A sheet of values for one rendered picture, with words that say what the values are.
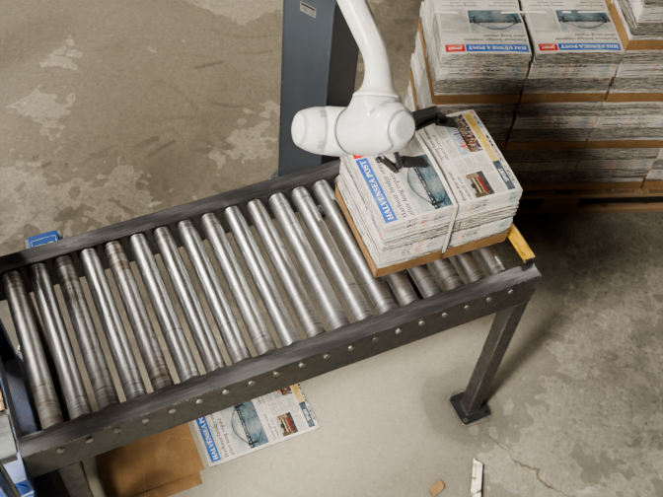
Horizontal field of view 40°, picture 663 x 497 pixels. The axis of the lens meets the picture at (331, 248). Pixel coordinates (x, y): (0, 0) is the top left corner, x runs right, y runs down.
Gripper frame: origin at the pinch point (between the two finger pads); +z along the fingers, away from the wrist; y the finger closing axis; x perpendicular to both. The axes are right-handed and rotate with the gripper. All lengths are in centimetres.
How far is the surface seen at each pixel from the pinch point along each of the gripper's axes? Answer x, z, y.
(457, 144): -2.8, 11.0, 2.3
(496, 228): 14.8, 23.1, 14.0
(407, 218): 13.8, -8.6, 12.5
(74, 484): 28, -69, 95
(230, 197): -24, -26, 47
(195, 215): -22, -36, 52
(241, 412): 0, 3, 121
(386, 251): 13.4, -6.6, 25.3
